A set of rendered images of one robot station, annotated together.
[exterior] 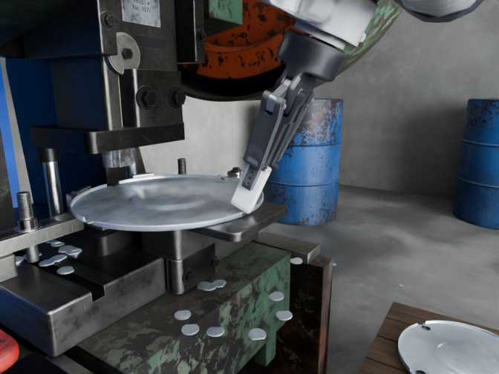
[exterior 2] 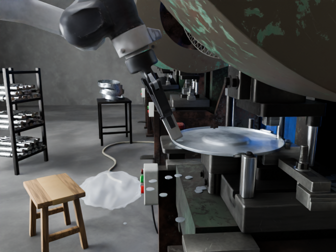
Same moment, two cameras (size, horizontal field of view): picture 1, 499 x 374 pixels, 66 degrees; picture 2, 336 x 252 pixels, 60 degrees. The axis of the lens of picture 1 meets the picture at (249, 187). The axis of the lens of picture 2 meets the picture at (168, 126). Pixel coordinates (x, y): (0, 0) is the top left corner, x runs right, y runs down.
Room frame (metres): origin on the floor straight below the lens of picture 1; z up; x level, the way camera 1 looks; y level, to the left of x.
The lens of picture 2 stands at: (1.08, -0.46, 0.98)
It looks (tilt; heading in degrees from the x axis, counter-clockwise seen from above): 12 degrees down; 142
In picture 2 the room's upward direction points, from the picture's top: straight up
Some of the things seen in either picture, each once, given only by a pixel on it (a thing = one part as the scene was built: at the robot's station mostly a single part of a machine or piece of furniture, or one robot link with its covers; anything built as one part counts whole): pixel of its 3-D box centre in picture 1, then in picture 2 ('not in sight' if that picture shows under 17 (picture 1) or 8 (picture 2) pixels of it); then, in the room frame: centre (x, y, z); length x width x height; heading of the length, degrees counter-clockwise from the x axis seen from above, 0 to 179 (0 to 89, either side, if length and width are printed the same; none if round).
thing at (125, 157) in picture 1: (119, 153); (270, 117); (0.64, 0.22, 0.84); 0.05 x 0.03 x 0.04; 147
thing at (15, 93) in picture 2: not in sight; (13, 118); (-1.99, 0.03, 0.47); 0.46 x 0.43 x 0.95; 37
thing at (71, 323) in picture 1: (124, 243); (269, 176); (0.65, 0.23, 0.68); 0.45 x 0.30 x 0.06; 147
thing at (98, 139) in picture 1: (113, 140); (276, 109); (0.65, 0.23, 0.86); 0.20 x 0.16 x 0.05; 147
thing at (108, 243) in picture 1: (119, 220); (272, 160); (0.65, 0.23, 0.72); 0.20 x 0.16 x 0.03; 147
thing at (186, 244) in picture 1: (196, 242); (207, 163); (0.55, 0.08, 0.72); 0.25 x 0.14 x 0.14; 57
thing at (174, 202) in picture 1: (171, 196); (226, 138); (0.58, 0.12, 0.78); 0.29 x 0.29 x 0.01
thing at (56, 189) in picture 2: not in sight; (55, 214); (-0.48, -0.05, 0.16); 0.34 x 0.24 x 0.34; 179
